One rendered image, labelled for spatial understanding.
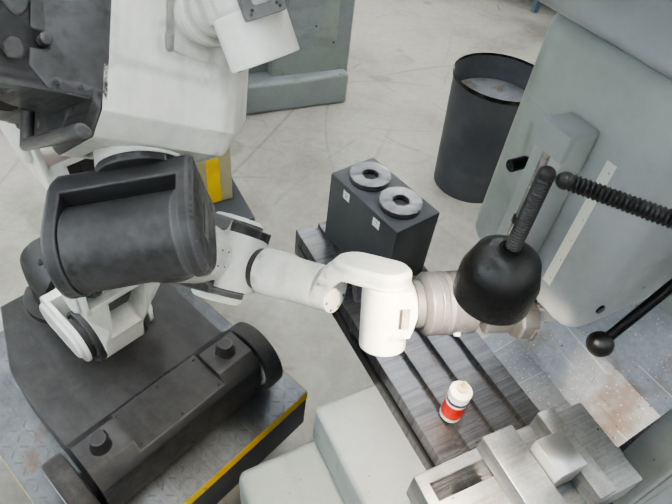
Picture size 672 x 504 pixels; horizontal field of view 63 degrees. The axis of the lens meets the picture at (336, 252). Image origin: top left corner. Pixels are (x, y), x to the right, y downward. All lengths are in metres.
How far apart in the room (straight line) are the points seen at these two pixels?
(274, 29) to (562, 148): 0.28
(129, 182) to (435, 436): 0.70
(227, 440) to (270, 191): 1.58
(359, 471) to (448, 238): 1.82
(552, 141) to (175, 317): 1.22
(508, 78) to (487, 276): 2.63
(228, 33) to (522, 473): 0.74
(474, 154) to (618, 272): 2.20
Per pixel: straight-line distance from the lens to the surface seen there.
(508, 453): 0.95
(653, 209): 0.44
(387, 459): 1.10
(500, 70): 3.06
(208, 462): 1.55
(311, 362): 2.16
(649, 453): 1.39
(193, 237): 0.53
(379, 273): 0.70
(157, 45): 0.57
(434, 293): 0.73
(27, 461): 1.66
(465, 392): 1.00
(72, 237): 0.57
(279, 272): 0.79
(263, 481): 1.19
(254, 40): 0.50
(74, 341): 1.42
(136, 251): 0.55
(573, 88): 0.60
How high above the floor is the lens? 1.81
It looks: 45 degrees down
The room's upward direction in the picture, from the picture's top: 8 degrees clockwise
